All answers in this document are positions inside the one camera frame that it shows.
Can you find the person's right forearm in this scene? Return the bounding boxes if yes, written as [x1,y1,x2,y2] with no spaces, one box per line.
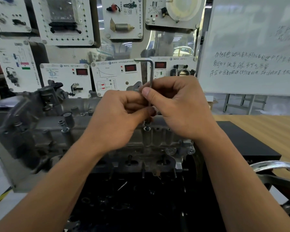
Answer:
[196,128,290,232]

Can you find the large whiteboard on stand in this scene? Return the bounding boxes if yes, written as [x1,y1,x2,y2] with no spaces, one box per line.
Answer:
[198,0,290,115]

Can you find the white panel control module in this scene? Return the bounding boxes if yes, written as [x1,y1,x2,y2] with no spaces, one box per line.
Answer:
[30,0,95,46]

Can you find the white panel black lever sensor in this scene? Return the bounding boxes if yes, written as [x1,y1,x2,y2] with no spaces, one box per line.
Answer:
[40,63,92,99]

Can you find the white panel brass filter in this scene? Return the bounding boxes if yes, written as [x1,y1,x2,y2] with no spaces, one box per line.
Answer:
[101,0,144,40]

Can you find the white panel curve graph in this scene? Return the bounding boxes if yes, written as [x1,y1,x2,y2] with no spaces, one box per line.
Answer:
[91,59,143,97]

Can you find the clear cased control module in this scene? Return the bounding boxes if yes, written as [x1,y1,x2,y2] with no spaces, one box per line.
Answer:
[44,0,82,34]

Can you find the silver hex key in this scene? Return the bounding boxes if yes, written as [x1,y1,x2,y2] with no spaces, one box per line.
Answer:
[134,58,155,130]

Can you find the grey metal engine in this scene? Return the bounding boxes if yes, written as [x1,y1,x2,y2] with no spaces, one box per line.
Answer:
[0,79,196,178]

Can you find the black throttle body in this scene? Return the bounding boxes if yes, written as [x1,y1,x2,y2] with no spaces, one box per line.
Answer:
[170,64,196,77]

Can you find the person's left forearm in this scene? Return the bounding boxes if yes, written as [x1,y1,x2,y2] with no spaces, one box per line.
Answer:
[0,140,104,232]

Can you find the chrome handwheel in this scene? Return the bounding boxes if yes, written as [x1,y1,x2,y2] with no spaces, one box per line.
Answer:
[250,160,290,213]

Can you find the white panel yellow disc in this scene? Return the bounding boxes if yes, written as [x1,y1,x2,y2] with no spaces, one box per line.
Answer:
[145,0,207,30]

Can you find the white sensor training panel board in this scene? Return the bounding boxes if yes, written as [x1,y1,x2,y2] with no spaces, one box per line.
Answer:
[0,0,208,194]

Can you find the white panel green red labels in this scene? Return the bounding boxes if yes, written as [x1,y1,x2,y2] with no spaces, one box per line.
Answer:
[0,40,41,92]

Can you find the white panel throttle body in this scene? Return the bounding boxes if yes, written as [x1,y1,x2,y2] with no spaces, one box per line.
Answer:
[149,56,198,81]

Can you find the person's left hand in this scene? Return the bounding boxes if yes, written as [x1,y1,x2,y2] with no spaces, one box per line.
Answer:
[83,90,158,154]

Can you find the yellow blue disc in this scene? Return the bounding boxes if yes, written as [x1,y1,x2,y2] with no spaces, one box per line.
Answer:
[165,0,203,22]

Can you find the person's right hand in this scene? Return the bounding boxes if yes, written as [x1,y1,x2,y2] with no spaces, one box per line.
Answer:
[138,75,223,143]

